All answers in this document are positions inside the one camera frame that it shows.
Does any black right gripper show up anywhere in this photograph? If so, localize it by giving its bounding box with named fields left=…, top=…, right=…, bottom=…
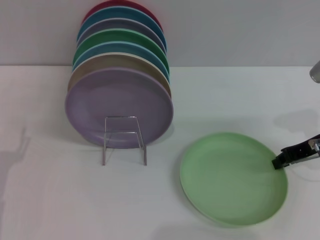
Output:
left=271, top=134, right=320, bottom=171

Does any light green plate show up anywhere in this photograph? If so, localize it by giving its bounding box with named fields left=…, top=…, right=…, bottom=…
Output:
left=179, top=131, right=289, bottom=229

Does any clear acrylic plate rack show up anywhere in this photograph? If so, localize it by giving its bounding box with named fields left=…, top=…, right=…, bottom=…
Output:
left=101, top=115, right=148, bottom=167

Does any lilac plate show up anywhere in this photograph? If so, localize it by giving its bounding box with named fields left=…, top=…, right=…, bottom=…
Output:
left=64, top=66, right=174, bottom=150

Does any beige plate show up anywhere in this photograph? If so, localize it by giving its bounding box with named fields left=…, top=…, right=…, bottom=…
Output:
left=67, top=51, right=173, bottom=100

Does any light blue plate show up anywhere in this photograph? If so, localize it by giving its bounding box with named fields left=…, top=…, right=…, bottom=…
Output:
left=72, top=41, right=171, bottom=85

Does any dark green plate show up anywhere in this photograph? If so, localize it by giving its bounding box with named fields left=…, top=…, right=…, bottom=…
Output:
left=72, top=28, right=168, bottom=67

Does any grey purple plate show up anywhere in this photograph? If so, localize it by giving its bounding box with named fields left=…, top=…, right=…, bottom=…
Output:
left=76, top=17, right=167, bottom=55

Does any teal plate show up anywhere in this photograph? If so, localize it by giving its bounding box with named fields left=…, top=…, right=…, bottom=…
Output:
left=76, top=6, right=167, bottom=48

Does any crimson red plate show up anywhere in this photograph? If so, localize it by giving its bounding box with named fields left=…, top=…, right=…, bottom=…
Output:
left=81, top=0, right=165, bottom=33

